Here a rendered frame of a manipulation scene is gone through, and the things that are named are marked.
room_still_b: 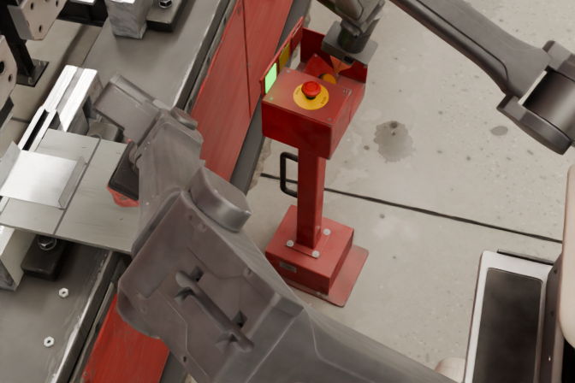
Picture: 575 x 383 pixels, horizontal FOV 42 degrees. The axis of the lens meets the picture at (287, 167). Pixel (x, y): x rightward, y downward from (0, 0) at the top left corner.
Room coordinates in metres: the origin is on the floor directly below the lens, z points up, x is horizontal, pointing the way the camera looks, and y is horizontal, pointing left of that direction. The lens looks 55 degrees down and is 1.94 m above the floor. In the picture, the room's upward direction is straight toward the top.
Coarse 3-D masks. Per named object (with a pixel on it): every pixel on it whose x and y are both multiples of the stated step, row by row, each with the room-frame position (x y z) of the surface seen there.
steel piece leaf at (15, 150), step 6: (12, 144) 0.70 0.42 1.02; (6, 150) 0.68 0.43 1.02; (12, 150) 0.69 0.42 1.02; (18, 150) 0.69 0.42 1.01; (6, 156) 0.67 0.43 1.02; (12, 156) 0.68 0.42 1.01; (0, 162) 0.66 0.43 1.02; (6, 162) 0.67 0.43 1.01; (12, 162) 0.67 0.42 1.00; (0, 168) 0.65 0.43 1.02; (6, 168) 0.66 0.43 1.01; (0, 174) 0.64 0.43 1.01; (6, 174) 0.65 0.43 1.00; (0, 180) 0.64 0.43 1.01; (0, 186) 0.63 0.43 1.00
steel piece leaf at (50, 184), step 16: (16, 160) 0.68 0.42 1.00; (32, 160) 0.68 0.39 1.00; (48, 160) 0.68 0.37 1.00; (64, 160) 0.68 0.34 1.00; (80, 160) 0.67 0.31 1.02; (16, 176) 0.65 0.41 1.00; (32, 176) 0.65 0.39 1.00; (48, 176) 0.65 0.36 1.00; (64, 176) 0.65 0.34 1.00; (0, 192) 0.62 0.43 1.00; (16, 192) 0.62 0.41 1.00; (32, 192) 0.62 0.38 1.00; (48, 192) 0.62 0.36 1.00; (64, 192) 0.61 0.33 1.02
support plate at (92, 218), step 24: (48, 144) 0.71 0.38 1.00; (72, 144) 0.71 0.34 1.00; (96, 144) 0.71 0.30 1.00; (120, 144) 0.71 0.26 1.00; (96, 168) 0.66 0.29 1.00; (72, 192) 0.62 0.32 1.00; (96, 192) 0.62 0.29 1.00; (0, 216) 0.58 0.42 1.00; (24, 216) 0.58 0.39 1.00; (48, 216) 0.58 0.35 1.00; (72, 216) 0.58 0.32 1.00; (96, 216) 0.58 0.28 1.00; (120, 216) 0.58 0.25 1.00; (72, 240) 0.54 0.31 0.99; (96, 240) 0.54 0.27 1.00; (120, 240) 0.54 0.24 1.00
